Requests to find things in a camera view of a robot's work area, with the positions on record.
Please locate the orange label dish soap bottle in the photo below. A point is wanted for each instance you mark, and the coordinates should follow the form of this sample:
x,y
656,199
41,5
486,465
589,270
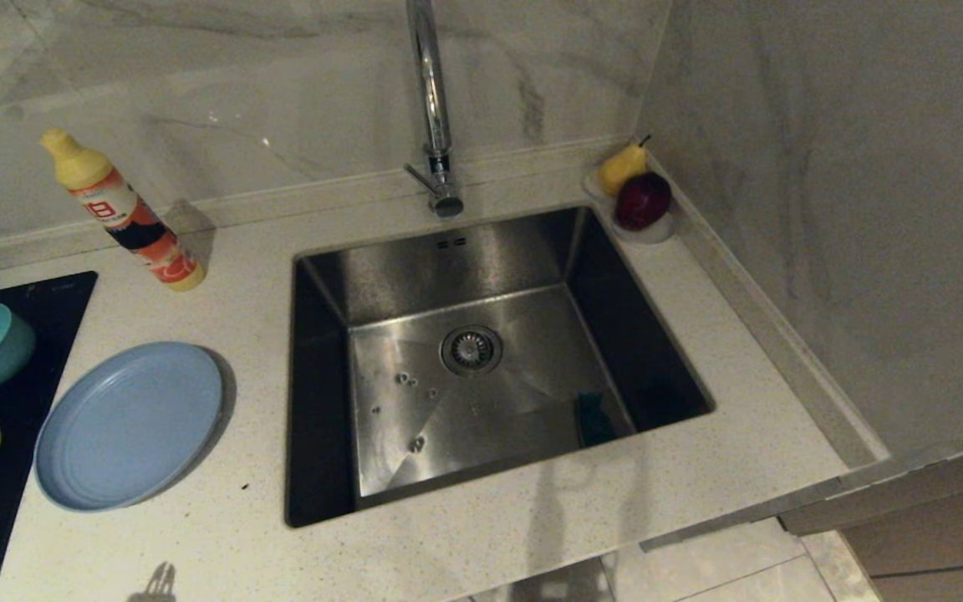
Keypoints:
x,y
130,217

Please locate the stainless steel sink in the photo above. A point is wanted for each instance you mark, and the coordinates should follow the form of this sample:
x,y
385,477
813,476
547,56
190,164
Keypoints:
x,y
598,276

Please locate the dark red apple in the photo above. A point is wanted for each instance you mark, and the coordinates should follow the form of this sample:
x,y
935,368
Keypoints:
x,y
643,201

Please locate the black glass cooktop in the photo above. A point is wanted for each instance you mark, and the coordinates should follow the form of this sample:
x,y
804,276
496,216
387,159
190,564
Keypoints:
x,y
30,401

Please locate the small white dish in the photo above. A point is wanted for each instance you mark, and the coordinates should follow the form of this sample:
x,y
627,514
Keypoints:
x,y
657,234

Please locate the chrome faucet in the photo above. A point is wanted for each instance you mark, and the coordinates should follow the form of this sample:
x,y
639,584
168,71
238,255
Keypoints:
x,y
435,109

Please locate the yellow green sponge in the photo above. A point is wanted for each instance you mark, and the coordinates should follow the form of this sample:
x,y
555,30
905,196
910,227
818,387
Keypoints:
x,y
594,418

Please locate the round metal drain strainer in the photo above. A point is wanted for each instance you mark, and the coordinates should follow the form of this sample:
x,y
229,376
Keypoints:
x,y
471,349

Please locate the yellow pear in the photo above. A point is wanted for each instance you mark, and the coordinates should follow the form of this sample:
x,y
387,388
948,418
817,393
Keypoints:
x,y
622,167

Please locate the grey blue plate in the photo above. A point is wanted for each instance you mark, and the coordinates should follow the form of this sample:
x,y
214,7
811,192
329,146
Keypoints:
x,y
126,426

